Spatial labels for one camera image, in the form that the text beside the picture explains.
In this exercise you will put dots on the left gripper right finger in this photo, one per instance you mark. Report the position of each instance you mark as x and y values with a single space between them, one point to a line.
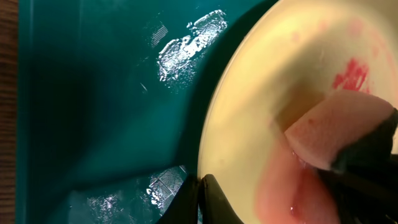
214 205

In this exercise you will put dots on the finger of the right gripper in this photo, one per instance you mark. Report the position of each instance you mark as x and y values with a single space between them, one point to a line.
365 195

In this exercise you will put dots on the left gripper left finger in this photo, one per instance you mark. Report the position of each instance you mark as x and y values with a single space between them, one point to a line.
184 207

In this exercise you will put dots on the pink and black sponge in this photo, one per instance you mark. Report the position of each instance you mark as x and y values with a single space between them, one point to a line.
337 121

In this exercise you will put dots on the yellow plate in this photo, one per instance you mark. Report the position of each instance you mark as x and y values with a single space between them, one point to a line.
296 53

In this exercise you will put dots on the teal plastic tray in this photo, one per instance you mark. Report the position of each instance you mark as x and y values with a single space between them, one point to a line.
112 96

